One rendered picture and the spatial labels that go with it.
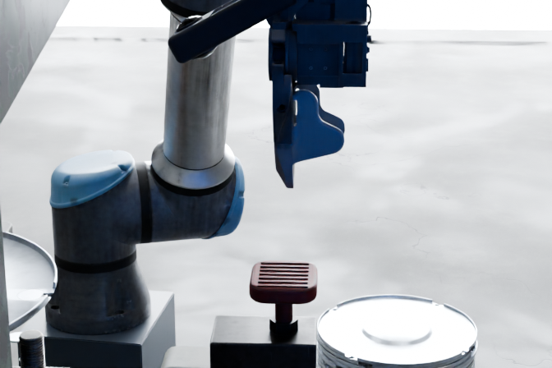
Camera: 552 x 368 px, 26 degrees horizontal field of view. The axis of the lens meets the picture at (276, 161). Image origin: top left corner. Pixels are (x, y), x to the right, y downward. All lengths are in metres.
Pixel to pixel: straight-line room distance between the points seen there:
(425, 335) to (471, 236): 1.15
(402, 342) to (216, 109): 0.75
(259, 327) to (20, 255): 0.22
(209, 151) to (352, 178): 2.16
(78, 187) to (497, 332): 1.37
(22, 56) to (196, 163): 0.94
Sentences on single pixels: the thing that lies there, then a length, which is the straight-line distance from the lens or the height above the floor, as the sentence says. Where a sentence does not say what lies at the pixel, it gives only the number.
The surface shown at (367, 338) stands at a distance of 2.18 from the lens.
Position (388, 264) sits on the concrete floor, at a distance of 3.09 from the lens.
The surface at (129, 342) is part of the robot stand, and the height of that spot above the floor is 0.45.
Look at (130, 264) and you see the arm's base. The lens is 1.70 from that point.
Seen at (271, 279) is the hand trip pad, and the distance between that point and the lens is 1.06.
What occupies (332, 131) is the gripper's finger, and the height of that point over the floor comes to 0.90.
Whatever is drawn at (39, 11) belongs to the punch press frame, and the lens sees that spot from 0.73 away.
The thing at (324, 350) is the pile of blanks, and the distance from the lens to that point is 2.16.
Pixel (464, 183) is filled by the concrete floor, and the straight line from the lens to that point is 3.73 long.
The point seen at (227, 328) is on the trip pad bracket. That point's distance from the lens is 1.10.
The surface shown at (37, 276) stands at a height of 0.78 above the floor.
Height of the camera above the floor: 1.18
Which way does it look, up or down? 18 degrees down
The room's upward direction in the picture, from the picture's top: straight up
